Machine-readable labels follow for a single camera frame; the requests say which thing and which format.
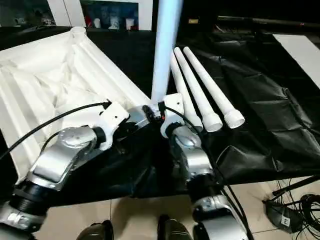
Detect white plastic table leg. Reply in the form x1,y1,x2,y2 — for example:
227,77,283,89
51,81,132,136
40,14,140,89
173,47,224,133
150,0,186,106
169,53,204,130
182,46,246,130

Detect white plastic table top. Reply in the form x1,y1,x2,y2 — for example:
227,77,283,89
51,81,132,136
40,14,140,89
0,26,154,182

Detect white blue patterned jar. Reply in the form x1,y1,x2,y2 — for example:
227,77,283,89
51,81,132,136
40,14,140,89
109,15,121,30

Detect black work mat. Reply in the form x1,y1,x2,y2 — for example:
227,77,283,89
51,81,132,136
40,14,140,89
0,24,320,208

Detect dark robot left foot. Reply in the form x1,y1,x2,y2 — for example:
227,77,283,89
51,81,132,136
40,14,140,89
75,219,115,240

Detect dark robot foot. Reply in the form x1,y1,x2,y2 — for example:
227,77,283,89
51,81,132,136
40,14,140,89
75,219,115,240
156,213,196,240

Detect black cabinet with gold label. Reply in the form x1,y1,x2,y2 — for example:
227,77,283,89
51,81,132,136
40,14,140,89
184,0,320,33

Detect dark robot right foot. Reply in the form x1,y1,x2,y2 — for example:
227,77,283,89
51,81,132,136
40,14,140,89
156,213,196,240

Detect white display cabinet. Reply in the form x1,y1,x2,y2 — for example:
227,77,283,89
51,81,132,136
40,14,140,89
0,0,161,33

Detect white flat board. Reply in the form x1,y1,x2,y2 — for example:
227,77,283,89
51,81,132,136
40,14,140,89
271,33,320,90

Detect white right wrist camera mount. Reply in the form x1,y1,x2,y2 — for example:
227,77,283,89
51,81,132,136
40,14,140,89
159,93,186,140

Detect black left wrist camera cable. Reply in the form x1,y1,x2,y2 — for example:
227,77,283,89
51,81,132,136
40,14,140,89
0,98,113,160

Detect tangled black floor cables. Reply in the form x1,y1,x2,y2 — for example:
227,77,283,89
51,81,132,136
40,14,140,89
271,174,320,240

